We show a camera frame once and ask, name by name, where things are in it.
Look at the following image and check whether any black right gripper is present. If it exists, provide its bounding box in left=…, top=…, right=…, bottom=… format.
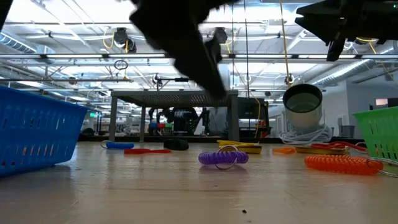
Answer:
left=294, top=0, right=383, bottom=62

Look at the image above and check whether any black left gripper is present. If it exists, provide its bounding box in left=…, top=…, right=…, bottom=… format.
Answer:
left=129, top=0, right=240, bottom=100

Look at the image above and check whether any purple coil keychain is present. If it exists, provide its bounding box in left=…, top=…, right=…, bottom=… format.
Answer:
left=198, top=144, right=249, bottom=171

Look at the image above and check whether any yellow card pack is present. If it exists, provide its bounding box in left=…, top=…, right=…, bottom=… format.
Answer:
left=294, top=145, right=351, bottom=156
left=216, top=139, right=263, bottom=155

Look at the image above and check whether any red rubber band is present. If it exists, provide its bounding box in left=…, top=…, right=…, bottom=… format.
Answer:
left=123, top=148, right=172, bottom=156
left=310, top=141, right=368, bottom=153

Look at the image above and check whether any blue coil keychain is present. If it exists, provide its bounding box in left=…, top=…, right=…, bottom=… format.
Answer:
left=100, top=139, right=136, bottom=151

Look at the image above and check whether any orange rubber band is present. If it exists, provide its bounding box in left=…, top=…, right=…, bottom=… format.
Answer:
left=272, top=147, right=297, bottom=155

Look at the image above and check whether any orange coil keychain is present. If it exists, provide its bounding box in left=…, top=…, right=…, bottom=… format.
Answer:
left=303, top=154, right=398, bottom=179

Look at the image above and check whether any blue plastic basket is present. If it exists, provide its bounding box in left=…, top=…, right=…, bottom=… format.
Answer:
left=0, top=86, right=89, bottom=179

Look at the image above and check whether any distant black robot station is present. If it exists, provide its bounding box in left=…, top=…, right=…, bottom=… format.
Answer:
left=147, top=107, right=209, bottom=136

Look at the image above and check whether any person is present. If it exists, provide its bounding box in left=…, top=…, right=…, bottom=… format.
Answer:
left=208, top=107, right=230, bottom=138

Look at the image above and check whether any grey trash bin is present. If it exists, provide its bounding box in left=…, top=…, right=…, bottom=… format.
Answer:
left=341, top=124, right=356, bottom=139

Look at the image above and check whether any green plastic basket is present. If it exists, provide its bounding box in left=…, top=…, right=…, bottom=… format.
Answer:
left=353, top=106, right=398, bottom=166

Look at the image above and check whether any black ceiling cable reel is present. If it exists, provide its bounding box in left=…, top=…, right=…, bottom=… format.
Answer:
left=112, top=27, right=137, bottom=54
left=212, top=27, right=229, bottom=44

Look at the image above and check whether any black hanging power cable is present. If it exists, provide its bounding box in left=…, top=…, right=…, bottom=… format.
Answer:
left=244, top=0, right=251, bottom=99

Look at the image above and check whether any yellow hanging cable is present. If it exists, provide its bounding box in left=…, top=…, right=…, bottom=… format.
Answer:
left=278, top=0, right=293, bottom=88

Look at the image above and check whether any silver air duct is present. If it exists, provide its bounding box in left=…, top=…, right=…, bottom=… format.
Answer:
left=310, top=58, right=398, bottom=90
left=0, top=32, right=38, bottom=55

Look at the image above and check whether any black aluminium table frame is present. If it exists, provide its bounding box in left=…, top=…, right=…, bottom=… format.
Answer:
left=77, top=134, right=364, bottom=144

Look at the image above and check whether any wall monitor screen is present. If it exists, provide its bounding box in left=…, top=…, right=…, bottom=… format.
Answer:
left=375, top=98, right=398, bottom=108

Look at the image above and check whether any white cylindrical camera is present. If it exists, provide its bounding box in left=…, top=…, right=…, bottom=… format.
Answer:
left=282, top=83, right=324, bottom=134

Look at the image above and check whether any white coiled cable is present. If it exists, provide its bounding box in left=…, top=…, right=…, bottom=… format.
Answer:
left=279, top=124, right=333, bottom=146

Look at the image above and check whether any long ceiling light rail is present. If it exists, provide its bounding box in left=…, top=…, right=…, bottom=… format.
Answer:
left=0, top=52, right=398, bottom=60

